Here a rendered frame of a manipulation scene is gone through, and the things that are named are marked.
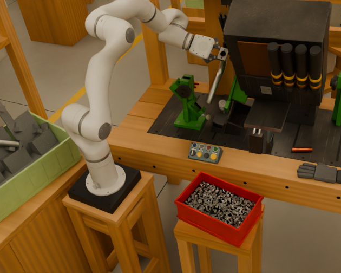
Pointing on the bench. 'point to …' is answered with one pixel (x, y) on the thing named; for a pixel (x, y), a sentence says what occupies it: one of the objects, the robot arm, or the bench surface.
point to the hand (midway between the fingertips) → (222, 54)
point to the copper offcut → (302, 149)
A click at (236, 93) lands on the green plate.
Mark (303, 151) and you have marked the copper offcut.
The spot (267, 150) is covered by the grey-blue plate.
